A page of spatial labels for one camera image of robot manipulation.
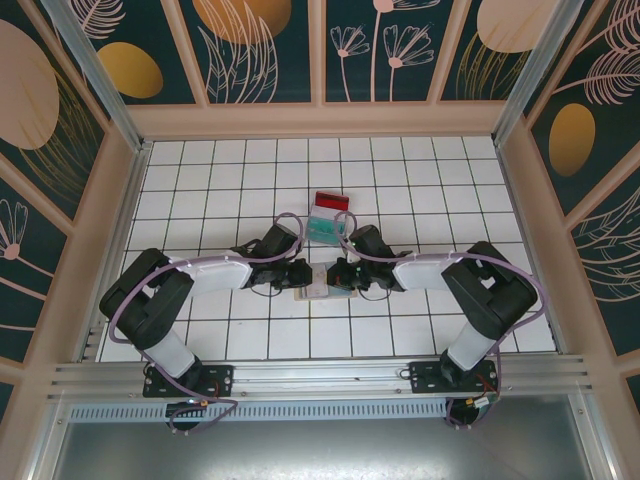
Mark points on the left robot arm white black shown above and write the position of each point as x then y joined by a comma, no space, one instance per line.
220,277

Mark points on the green circuit board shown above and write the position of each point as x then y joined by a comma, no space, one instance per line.
482,402

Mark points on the red and teal packet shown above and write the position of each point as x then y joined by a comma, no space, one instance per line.
327,230

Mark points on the white card pink print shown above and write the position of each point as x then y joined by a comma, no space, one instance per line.
325,212

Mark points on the white card brown print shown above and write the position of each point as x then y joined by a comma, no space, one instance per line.
320,287

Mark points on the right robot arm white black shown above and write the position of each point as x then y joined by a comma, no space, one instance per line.
420,272

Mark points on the beige leather card holder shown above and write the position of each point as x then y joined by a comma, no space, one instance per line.
305,295

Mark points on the grey metal sheet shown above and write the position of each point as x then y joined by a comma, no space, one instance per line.
320,450

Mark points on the red card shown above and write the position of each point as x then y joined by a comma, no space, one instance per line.
334,199

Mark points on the aluminium corner post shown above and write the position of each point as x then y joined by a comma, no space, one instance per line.
106,85
534,75

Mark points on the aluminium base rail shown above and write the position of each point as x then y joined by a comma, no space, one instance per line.
320,375

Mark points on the teal VIP card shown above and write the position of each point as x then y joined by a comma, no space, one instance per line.
325,232

